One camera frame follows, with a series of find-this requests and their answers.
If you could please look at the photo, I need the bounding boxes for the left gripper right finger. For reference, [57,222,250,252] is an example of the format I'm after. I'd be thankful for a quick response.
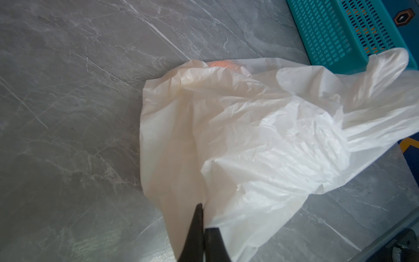
[204,228,231,262]

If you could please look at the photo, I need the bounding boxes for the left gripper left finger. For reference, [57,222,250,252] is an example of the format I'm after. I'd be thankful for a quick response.
[178,204,204,262]

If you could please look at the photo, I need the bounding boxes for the white plastic bag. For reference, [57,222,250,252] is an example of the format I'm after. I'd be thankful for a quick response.
[140,48,419,262]

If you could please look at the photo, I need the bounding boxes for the teal plastic basket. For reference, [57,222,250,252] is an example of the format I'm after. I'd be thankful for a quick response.
[287,0,419,75]

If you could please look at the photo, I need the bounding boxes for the orange fruit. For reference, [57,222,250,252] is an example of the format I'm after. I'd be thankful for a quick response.
[207,60,242,72]

